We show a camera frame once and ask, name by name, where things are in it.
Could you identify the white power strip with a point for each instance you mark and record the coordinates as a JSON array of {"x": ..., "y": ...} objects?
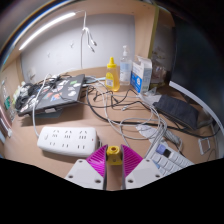
[{"x": 66, "y": 141}]

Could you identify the black fabric pouch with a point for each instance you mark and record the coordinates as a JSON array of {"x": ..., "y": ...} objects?
[{"x": 176, "y": 111}]

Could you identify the clear pump bottle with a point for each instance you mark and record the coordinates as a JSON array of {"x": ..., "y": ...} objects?
[{"x": 125, "y": 70}]

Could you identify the clear bottle with green label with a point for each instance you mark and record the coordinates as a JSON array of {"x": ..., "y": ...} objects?
[{"x": 7, "y": 101}]

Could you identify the crumpled white tissue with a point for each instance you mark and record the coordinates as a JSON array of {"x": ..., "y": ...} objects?
[{"x": 19, "y": 93}]

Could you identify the dark laptop with stickers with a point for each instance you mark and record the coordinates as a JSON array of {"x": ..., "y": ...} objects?
[{"x": 56, "y": 94}]

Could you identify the yellow charger block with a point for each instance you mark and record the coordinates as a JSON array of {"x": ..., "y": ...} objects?
[{"x": 114, "y": 155}]

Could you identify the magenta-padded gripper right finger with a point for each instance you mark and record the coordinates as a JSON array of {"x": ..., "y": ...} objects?
[{"x": 143, "y": 173}]

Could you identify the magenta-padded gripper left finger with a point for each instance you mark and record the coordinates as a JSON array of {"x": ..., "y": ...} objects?
[{"x": 85, "y": 175}]

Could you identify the dark computer monitor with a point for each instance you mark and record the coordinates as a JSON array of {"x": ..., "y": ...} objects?
[{"x": 196, "y": 66}]

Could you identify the white led light bar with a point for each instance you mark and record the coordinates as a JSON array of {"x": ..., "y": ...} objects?
[{"x": 46, "y": 28}]

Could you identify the yellow squeeze bottle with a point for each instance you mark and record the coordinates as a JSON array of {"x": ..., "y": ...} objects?
[{"x": 112, "y": 78}]

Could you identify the blue and white carton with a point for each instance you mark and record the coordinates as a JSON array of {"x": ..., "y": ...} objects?
[{"x": 140, "y": 76}]

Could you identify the small silver stand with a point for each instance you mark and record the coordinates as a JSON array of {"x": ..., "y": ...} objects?
[{"x": 200, "y": 146}]

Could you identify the black headphones heap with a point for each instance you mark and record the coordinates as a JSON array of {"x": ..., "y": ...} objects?
[{"x": 25, "y": 96}]

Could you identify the white wall socket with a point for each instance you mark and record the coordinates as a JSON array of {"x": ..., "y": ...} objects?
[{"x": 32, "y": 73}]

